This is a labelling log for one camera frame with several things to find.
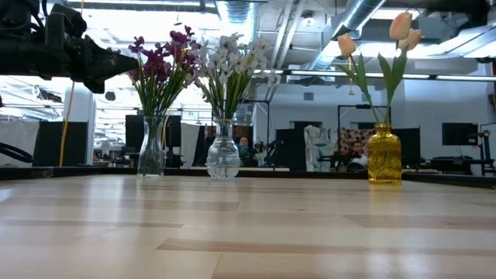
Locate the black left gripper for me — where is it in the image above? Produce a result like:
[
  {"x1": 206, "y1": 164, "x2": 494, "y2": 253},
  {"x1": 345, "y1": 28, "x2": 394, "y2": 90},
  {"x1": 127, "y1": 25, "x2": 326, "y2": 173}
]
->
[{"x1": 41, "y1": 34, "x2": 140, "y2": 95}]

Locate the white artificial flower bunch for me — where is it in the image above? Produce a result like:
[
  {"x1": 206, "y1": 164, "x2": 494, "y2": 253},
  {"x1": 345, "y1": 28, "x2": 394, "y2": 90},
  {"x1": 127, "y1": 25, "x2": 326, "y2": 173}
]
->
[
  {"x1": 220, "y1": 36, "x2": 283, "y2": 121},
  {"x1": 191, "y1": 32, "x2": 249, "y2": 121}
]

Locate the ribbed clear glass vase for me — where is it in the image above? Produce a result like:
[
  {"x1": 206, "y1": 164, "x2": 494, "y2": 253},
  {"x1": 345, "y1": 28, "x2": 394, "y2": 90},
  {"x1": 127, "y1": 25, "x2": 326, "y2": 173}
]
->
[{"x1": 205, "y1": 118, "x2": 241, "y2": 179}]

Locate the peach artificial tulip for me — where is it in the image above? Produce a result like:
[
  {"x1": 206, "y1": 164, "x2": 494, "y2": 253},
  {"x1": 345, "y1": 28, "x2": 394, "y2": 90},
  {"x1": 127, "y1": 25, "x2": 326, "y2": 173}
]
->
[
  {"x1": 387, "y1": 29, "x2": 423, "y2": 125},
  {"x1": 336, "y1": 33, "x2": 383, "y2": 126},
  {"x1": 377, "y1": 11, "x2": 413, "y2": 125}
]

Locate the smooth clear glass vase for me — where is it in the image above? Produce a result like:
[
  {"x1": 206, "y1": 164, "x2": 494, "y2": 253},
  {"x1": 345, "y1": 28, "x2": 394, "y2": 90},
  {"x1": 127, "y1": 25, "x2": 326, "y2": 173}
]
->
[{"x1": 136, "y1": 115, "x2": 167, "y2": 177}]

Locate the yellow glass vase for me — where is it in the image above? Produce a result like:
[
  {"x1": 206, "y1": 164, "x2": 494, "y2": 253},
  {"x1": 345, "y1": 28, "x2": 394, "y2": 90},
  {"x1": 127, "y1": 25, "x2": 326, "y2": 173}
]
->
[{"x1": 367, "y1": 122, "x2": 403, "y2": 186}]

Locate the black partition panel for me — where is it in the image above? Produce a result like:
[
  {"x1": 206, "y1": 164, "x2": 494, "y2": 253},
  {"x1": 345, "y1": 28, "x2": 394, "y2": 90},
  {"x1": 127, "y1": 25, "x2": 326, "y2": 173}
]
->
[
  {"x1": 277, "y1": 120, "x2": 307, "y2": 171},
  {"x1": 33, "y1": 120, "x2": 89, "y2": 167},
  {"x1": 401, "y1": 127, "x2": 422, "y2": 170},
  {"x1": 124, "y1": 114, "x2": 182, "y2": 170}
]

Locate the white hanging cloth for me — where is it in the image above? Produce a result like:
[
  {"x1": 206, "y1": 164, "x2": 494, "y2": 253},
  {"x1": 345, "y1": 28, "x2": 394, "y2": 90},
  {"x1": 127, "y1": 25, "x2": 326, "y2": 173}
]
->
[
  {"x1": 0, "y1": 119, "x2": 40, "y2": 167},
  {"x1": 181, "y1": 122, "x2": 201, "y2": 170}
]

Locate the person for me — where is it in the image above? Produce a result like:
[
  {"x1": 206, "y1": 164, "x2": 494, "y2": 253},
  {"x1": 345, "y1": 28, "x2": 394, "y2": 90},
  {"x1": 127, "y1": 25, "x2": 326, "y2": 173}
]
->
[
  {"x1": 346, "y1": 141, "x2": 369, "y2": 171},
  {"x1": 236, "y1": 136, "x2": 253, "y2": 167}
]

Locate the white patterned cloth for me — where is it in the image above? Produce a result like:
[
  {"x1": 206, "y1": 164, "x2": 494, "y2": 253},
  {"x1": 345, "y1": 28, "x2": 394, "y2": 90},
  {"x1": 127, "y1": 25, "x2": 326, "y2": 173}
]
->
[{"x1": 304, "y1": 124, "x2": 338, "y2": 172}]

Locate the brown dotted cloth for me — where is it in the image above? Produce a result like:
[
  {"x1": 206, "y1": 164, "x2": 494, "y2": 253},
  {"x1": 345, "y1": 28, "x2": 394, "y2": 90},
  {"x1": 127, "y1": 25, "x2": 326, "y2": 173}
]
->
[{"x1": 339, "y1": 127, "x2": 375, "y2": 156}]

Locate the ceiling light strip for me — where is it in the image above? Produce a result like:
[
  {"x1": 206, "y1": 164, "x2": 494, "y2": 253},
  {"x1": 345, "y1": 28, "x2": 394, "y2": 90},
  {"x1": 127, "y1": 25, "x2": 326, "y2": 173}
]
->
[{"x1": 288, "y1": 69, "x2": 496, "y2": 82}]

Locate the small black monitor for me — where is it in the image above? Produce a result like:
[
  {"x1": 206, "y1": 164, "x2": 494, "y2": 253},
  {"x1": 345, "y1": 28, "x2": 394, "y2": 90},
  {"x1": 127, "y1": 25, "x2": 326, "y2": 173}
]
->
[{"x1": 441, "y1": 122, "x2": 480, "y2": 146}]

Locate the dark background desk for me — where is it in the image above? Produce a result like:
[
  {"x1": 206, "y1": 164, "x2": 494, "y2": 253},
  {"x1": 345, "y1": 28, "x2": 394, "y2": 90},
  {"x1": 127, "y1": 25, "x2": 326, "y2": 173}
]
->
[{"x1": 425, "y1": 154, "x2": 496, "y2": 175}]

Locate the black tripod stand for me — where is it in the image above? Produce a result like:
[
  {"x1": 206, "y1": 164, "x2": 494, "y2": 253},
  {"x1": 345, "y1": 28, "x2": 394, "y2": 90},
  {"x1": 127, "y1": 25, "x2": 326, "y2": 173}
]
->
[{"x1": 467, "y1": 129, "x2": 496, "y2": 175}]

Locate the yellow hanging cable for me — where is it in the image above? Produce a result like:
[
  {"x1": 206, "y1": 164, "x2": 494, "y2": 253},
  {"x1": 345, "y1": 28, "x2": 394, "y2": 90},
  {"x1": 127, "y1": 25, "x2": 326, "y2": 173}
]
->
[{"x1": 58, "y1": 0, "x2": 85, "y2": 167}]

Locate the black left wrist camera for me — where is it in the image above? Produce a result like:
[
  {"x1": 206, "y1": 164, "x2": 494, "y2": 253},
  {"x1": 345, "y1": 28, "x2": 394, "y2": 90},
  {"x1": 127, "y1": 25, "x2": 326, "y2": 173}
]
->
[{"x1": 43, "y1": 3, "x2": 88, "y2": 42}]

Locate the thick black cable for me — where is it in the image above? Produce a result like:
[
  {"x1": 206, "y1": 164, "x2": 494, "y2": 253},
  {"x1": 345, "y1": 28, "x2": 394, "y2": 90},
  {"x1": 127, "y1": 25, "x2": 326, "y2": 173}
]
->
[{"x1": 0, "y1": 142, "x2": 35, "y2": 164}]

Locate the ribbed silver duct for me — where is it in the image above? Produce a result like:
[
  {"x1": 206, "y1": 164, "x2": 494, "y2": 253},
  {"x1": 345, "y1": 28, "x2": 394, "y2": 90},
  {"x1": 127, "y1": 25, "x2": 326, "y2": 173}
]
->
[{"x1": 224, "y1": 0, "x2": 255, "y2": 25}]

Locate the large silver ventilation duct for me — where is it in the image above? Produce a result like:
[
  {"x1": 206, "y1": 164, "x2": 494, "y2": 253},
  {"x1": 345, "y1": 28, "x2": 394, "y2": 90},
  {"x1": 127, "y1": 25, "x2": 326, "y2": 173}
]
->
[{"x1": 305, "y1": 0, "x2": 388, "y2": 73}]

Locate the black metal frame stand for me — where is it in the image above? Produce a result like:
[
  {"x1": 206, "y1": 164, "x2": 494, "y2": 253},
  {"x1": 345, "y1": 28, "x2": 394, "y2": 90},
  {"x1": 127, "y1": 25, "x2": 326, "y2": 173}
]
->
[{"x1": 336, "y1": 103, "x2": 392, "y2": 129}]

